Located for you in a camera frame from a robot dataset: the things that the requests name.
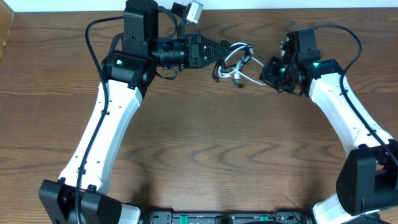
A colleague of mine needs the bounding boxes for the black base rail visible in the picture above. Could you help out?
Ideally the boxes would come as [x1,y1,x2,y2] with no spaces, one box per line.
[138,208,317,224]

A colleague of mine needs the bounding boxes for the white USB cable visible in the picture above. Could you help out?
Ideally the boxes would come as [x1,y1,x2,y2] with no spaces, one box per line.
[216,42,267,87]

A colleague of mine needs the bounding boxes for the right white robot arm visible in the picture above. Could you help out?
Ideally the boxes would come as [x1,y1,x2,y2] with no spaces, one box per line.
[259,27,397,223]

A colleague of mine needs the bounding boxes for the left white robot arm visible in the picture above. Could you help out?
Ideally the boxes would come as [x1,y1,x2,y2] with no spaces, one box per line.
[39,1,229,223]

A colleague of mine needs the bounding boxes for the black USB cable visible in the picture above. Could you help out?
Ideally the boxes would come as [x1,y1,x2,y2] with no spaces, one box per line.
[211,43,254,88]

